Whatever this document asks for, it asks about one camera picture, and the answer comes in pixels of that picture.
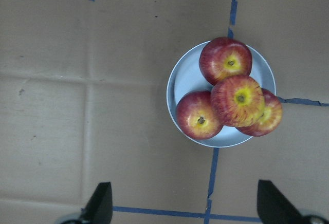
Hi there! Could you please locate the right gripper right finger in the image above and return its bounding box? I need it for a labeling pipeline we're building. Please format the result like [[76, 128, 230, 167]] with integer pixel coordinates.
[[257, 180, 328, 224]]

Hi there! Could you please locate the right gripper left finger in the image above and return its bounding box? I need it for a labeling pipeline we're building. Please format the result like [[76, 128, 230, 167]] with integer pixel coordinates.
[[58, 182, 113, 224]]

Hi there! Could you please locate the yellow red apple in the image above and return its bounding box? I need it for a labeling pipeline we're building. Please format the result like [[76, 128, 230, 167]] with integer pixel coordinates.
[[211, 75, 265, 127]]

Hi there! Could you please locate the red apple on plate outer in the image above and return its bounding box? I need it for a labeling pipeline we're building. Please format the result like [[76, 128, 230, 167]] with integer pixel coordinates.
[[237, 88, 283, 137]]

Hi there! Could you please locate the red apple on plate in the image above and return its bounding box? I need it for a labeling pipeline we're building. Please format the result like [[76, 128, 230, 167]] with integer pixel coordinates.
[[199, 37, 252, 85], [237, 88, 283, 137], [176, 90, 223, 140]]

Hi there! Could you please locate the red apple on plate middle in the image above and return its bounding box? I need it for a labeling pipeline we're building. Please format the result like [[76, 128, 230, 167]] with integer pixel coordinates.
[[176, 90, 223, 140]]

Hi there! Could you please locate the red apple on plate far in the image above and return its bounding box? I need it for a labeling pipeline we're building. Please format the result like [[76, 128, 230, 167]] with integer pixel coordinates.
[[199, 37, 252, 85]]

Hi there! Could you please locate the light blue plate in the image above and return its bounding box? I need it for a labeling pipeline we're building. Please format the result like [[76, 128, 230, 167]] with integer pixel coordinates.
[[166, 42, 277, 148]]

